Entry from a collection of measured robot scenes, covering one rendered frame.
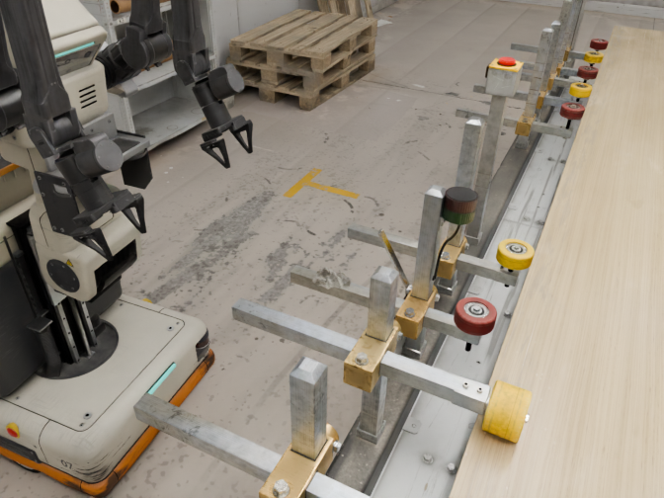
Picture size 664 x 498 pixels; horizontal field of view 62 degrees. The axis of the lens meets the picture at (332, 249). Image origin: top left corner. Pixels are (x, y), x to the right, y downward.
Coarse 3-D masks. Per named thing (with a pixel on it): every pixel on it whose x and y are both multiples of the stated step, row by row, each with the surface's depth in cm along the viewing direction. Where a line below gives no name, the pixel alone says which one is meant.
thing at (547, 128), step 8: (456, 112) 219; (464, 112) 218; (472, 112) 217; (480, 112) 217; (504, 120) 212; (512, 120) 211; (536, 128) 209; (544, 128) 207; (552, 128) 206; (560, 128) 205; (560, 136) 206; (568, 136) 205
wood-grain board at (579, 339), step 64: (640, 64) 244; (640, 128) 186; (576, 192) 150; (640, 192) 150; (576, 256) 126; (640, 256) 126; (512, 320) 108; (576, 320) 108; (640, 320) 108; (576, 384) 95; (640, 384) 95; (512, 448) 84; (576, 448) 85; (640, 448) 85
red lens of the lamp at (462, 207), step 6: (450, 198) 101; (444, 204) 103; (450, 204) 101; (456, 204) 100; (462, 204) 100; (468, 204) 100; (474, 204) 101; (456, 210) 101; (462, 210) 101; (468, 210) 101
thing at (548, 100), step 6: (474, 84) 236; (480, 84) 237; (474, 90) 237; (480, 90) 236; (516, 96) 230; (522, 96) 229; (546, 96) 226; (552, 96) 226; (546, 102) 226; (552, 102) 225; (558, 102) 224; (564, 102) 223; (570, 102) 222; (576, 102) 221; (582, 102) 221
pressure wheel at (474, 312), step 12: (468, 300) 111; (480, 300) 111; (456, 312) 109; (468, 312) 109; (480, 312) 109; (492, 312) 108; (456, 324) 110; (468, 324) 107; (480, 324) 106; (492, 324) 108; (468, 348) 115
